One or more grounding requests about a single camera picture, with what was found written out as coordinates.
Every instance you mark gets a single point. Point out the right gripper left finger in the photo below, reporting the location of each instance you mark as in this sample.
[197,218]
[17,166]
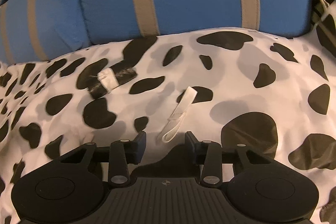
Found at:
[121,154]

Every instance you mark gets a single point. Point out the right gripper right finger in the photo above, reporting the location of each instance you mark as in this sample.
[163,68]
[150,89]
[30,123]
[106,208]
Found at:
[208,154]

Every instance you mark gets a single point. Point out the black roll white band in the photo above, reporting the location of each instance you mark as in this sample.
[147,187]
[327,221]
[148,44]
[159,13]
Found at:
[107,80]

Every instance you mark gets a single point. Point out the cow print blanket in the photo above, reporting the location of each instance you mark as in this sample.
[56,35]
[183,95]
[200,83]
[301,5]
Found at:
[230,86]

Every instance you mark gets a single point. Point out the blue striped cushion left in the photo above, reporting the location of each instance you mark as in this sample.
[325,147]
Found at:
[40,30]

